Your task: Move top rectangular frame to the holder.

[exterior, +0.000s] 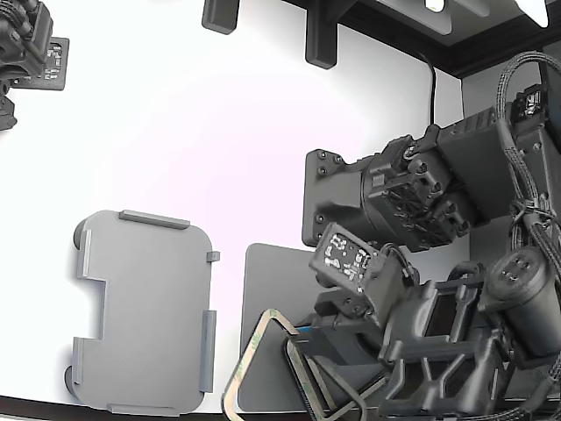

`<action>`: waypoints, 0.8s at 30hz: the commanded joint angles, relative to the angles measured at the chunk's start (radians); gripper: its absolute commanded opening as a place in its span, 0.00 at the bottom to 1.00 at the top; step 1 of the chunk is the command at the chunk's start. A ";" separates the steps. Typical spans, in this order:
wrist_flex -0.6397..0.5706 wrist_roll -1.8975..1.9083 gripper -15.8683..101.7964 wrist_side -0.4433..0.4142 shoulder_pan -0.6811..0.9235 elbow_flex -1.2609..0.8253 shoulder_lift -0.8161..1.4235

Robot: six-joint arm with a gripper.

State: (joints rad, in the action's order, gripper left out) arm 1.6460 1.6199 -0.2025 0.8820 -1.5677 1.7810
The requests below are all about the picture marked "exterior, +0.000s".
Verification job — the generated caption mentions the black border rail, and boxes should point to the black border rail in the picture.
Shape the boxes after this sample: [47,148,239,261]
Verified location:
[280,0,561,81]

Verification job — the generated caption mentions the grey holder with black legs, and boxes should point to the grey holder with black legs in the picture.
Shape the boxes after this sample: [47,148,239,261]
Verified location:
[64,209,222,417]

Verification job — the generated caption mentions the grey mounting bracket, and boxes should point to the grey mounting bracket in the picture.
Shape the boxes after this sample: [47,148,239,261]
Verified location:
[200,0,241,35]

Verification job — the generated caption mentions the black device with label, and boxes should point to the black device with label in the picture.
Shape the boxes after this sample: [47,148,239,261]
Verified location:
[0,0,71,132]

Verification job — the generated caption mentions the thin black cable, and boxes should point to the thin black cable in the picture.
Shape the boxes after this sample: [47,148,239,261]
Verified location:
[415,51,438,131]

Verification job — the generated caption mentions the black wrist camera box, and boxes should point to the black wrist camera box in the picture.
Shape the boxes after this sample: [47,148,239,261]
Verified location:
[308,222,418,326]

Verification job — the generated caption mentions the black six-joint robot arm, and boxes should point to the black six-joint robot arm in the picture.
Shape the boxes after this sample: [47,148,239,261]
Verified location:
[301,50,561,275]

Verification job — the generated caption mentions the braided grey cable bundle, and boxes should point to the braided grey cable bundle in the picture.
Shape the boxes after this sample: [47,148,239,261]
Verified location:
[494,50,561,268]

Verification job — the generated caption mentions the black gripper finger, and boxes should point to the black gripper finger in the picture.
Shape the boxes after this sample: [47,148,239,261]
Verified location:
[291,324,383,366]
[301,353,392,399]

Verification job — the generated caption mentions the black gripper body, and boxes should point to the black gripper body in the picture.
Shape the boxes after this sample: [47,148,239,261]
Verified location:
[377,244,561,418]

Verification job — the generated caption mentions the grey flat base plate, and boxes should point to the grey flat base plate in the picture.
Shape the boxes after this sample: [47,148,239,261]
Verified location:
[236,242,337,416]

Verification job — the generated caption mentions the black mounting bracket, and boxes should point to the black mounting bracket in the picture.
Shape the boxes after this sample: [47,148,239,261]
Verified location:
[303,0,340,70]

